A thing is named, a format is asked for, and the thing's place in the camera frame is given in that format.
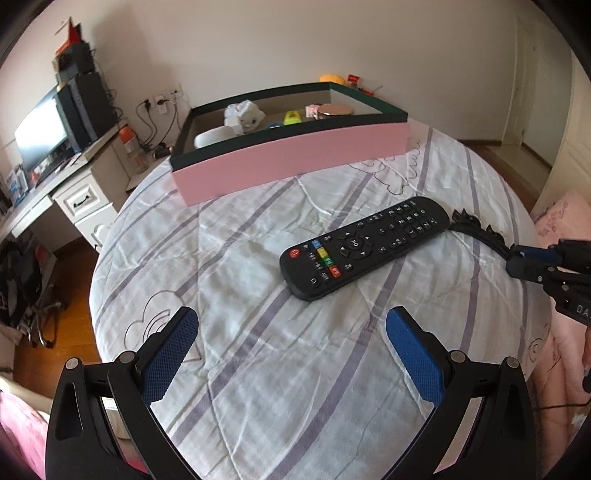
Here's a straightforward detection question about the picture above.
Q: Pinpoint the copper lid jar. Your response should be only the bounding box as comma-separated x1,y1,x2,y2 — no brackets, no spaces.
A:
317,103,355,119

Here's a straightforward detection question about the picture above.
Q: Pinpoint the black computer tower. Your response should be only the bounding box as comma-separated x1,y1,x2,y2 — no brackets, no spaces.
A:
55,72,116,152

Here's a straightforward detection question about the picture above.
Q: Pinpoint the black hair claw clip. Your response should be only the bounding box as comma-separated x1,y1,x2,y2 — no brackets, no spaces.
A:
449,209,511,260

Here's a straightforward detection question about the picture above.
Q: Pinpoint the pink and green storage box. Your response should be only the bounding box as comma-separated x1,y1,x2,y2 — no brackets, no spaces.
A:
170,82,410,206

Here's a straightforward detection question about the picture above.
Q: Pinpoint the white astronaut figure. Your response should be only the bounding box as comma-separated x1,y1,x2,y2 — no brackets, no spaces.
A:
224,100,266,135

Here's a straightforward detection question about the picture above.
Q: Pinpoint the white plastic dome object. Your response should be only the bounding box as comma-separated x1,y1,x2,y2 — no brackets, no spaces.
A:
193,125,236,149

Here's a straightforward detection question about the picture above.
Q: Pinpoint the orange octopus plush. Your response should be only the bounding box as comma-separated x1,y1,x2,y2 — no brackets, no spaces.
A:
318,74,348,86

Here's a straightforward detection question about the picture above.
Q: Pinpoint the white desk with drawers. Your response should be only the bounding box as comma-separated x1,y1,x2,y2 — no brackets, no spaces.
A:
1,126,130,251

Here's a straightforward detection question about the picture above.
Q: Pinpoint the orange cap bottle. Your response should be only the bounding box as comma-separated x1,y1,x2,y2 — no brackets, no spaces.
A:
118,125,148,174

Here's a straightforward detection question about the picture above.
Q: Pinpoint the black tv remote control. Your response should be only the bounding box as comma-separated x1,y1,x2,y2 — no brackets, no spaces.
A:
280,196,451,301

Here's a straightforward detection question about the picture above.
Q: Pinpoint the office chair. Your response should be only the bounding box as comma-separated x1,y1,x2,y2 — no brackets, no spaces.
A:
1,240,64,349

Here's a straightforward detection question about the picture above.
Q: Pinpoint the pink white block toy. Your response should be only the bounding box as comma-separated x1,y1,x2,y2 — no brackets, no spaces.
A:
304,104,320,119

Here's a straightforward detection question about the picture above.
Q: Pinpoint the striped white bed quilt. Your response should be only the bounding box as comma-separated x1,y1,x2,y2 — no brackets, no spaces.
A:
89,123,552,479

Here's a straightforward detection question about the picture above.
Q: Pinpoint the red toy crate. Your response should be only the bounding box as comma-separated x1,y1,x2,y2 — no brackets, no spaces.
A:
346,74,383,96

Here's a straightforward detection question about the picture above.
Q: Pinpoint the computer monitor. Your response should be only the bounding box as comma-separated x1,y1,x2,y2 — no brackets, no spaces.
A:
14,88,74,183

